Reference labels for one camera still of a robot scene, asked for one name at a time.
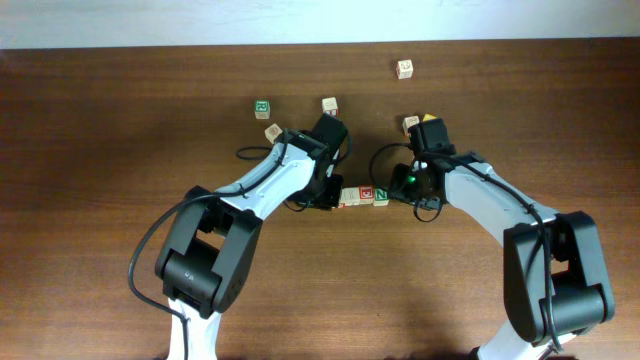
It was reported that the wooden block letter I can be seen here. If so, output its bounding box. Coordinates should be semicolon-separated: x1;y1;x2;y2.
338;187;361;208

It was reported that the wooden block red E face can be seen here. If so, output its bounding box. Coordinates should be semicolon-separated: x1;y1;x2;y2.
358;185;375;205

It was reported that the green N wooden block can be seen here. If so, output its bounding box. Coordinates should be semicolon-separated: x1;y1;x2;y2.
373;188;389;206

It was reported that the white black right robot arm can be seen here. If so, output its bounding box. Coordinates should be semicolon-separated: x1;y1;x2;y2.
388;118;615;360

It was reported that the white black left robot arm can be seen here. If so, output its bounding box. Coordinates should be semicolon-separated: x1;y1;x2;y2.
155;114;350;359

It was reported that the wooden block beside yellow block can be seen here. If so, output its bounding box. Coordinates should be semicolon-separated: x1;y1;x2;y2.
402;116;421;136

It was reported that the wooden block red shell picture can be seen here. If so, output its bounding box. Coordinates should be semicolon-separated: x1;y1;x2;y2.
264;123;283;144

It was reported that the wooden block number six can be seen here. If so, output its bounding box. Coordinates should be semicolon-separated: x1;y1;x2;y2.
321;97;339;116

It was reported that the green R wooden block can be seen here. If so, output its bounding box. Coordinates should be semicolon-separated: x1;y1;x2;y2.
254;100;271;119

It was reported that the far wooden block red face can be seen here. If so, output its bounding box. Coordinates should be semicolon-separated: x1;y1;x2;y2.
396;59;414;79

